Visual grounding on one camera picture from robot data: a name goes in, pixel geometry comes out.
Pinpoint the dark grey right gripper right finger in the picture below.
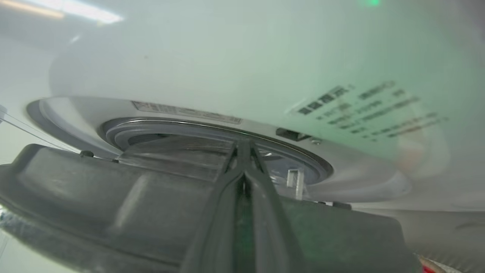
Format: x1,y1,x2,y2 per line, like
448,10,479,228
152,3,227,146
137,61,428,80
242,140,304,273

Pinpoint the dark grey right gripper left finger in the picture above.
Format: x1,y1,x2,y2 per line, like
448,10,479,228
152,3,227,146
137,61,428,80
181,140,246,273

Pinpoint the washing machine door dark grey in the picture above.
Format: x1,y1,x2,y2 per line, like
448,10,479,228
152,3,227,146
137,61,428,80
0,135,422,273

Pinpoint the black door latch slot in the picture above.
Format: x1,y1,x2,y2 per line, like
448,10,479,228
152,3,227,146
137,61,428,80
275,127,312,142

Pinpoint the white washing machine body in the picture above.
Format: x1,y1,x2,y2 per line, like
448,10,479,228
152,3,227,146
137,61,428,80
27,0,485,273

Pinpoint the grey rubber drum gasket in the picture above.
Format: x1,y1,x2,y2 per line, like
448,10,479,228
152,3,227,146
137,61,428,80
101,117,334,186

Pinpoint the narrow white warning sticker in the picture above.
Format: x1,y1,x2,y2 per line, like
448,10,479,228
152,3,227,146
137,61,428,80
131,100,242,125

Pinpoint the printed label black text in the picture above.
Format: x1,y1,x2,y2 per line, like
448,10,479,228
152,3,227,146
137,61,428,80
285,79,449,144

